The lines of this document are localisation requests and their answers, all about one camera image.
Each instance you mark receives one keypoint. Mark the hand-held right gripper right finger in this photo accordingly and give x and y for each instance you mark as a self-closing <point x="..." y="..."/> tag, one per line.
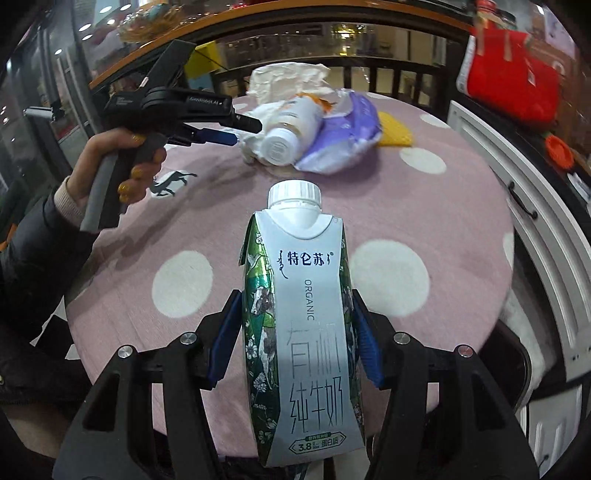
<point x="367" y="348"/>

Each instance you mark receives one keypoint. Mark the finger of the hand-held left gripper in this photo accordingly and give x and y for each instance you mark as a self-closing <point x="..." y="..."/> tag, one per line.
<point x="247" y="123"/>
<point x="217" y="137"/>

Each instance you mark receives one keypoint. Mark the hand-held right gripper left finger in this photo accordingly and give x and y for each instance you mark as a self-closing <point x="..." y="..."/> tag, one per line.
<point x="230" y="334"/>

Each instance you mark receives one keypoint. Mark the white tissue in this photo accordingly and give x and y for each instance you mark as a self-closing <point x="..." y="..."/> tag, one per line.
<point x="250" y="147"/>

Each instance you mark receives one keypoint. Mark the white plastic bottle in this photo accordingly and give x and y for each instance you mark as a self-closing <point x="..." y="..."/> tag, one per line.
<point x="288" y="129"/>

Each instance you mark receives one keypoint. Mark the green white milk carton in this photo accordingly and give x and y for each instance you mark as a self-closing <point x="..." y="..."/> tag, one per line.
<point x="304" y="323"/>

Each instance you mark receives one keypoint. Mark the purple plastic bag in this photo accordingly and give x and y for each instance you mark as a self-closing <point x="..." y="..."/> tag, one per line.
<point x="341" y="134"/>

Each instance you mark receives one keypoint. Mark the yellow sponge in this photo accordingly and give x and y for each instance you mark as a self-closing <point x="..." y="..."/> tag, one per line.
<point x="395" y="131"/>

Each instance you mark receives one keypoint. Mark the person's left forearm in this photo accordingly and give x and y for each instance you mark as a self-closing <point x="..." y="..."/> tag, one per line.
<point x="41" y="240"/>

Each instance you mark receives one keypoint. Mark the person's left hand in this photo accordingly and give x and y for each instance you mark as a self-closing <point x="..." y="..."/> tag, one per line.
<point x="99" y="145"/>

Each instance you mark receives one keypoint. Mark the yellow box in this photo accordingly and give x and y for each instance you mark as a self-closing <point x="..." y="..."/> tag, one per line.
<point x="213" y="56"/>

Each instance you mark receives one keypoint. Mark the decorative basket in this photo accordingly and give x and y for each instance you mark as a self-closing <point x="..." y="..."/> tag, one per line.
<point x="152" y="23"/>

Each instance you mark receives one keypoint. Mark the pink polka dot tablecloth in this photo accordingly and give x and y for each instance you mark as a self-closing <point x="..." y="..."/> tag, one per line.
<point x="138" y="221"/>

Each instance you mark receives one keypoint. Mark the dark wooden railing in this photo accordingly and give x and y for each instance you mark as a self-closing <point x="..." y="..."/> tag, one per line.
<point x="406" y="76"/>

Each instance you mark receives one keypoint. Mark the person's dark jacket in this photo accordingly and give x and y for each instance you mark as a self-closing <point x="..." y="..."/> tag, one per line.
<point x="27" y="378"/>

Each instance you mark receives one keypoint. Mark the white cabinet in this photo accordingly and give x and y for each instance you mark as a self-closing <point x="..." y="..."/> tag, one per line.
<point x="549" y="221"/>

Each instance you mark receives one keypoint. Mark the red bag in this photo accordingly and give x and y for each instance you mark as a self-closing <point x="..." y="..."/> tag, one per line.
<point x="508" y="78"/>

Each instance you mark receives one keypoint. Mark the orange ribbed round object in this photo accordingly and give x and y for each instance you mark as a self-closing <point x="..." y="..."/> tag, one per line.
<point x="559" y="151"/>

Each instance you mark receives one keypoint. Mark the cardboard box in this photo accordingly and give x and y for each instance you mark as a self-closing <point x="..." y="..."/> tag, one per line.
<point x="561" y="55"/>

